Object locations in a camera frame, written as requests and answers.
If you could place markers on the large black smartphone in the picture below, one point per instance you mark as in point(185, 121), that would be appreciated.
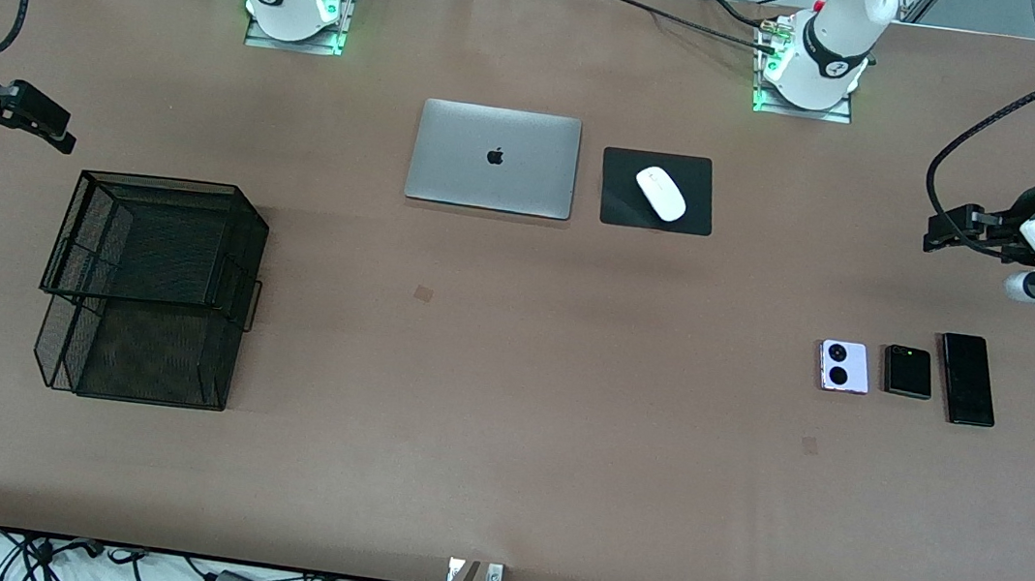
point(967, 381)

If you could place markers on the small black flip phone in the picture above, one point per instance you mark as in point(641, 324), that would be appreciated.
point(907, 374)

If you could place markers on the lilac flip phone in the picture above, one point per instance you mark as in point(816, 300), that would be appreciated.
point(859, 368)

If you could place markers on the black mesh two-tier tray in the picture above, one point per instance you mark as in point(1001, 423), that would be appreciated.
point(159, 357)

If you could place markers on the white computer mouse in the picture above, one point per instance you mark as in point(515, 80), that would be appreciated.
point(661, 194)

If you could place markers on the black mouse pad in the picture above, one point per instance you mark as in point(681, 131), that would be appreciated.
point(615, 204)

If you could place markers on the silver closed laptop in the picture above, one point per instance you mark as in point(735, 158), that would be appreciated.
point(454, 166)

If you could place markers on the brown tape patch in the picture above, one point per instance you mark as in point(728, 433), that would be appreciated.
point(423, 293)

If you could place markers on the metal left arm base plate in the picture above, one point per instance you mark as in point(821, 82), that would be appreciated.
point(801, 113)

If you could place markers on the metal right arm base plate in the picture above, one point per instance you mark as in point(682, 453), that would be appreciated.
point(292, 45)

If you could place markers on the white table edge bracket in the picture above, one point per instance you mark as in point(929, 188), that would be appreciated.
point(494, 577)
point(455, 572)

